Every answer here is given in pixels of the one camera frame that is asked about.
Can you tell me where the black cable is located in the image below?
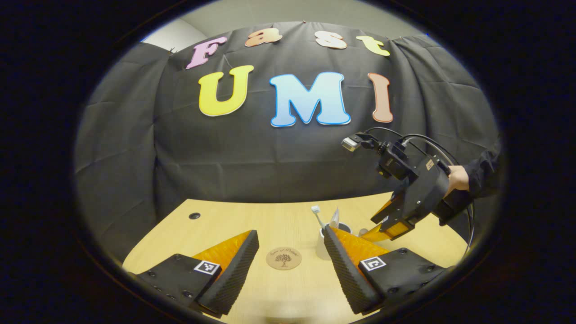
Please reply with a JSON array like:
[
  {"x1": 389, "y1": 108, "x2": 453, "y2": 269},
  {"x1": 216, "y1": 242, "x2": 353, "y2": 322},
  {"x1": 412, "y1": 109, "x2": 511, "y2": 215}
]
[{"x1": 364, "y1": 127, "x2": 475, "y2": 259}]

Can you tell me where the white cup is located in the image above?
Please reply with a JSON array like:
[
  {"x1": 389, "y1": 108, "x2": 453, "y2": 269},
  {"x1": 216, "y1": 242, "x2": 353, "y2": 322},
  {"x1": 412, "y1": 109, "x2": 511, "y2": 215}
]
[{"x1": 317, "y1": 221, "x2": 369, "y2": 261}]

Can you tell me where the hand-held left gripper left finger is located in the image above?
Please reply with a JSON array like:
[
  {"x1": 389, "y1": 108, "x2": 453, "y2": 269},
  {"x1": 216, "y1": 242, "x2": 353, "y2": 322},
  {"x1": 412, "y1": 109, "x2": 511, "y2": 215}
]
[{"x1": 128, "y1": 229, "x2": 260, "y2": 318}]

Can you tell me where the black backdrop cloth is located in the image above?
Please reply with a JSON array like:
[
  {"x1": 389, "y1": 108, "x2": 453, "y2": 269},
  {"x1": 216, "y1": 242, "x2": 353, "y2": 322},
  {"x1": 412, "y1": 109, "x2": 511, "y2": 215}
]
[{"x1": 74, "y1": 21, "x2": 502, "y2": 264}]

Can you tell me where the wooden desktop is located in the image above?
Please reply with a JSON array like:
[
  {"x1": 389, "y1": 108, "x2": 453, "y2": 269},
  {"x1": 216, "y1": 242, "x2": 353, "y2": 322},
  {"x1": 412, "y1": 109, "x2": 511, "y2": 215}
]
[{"x1": 121, "y1": 191, "x2": 468, "y2": 324}]

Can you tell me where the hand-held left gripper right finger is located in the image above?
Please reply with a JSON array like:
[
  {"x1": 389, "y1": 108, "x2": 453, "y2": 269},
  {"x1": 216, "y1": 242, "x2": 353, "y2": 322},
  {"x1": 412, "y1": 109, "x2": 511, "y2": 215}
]
[{"x1": 323, "y1": 225, "x2": 446, "y2": 315}]

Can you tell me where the round cork coaster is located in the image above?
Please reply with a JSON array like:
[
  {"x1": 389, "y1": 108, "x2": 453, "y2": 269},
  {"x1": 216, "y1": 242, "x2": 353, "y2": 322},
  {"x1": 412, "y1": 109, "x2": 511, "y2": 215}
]
[{"x1": 265, "y1": 247, "x2": 303, "y2": 271}]

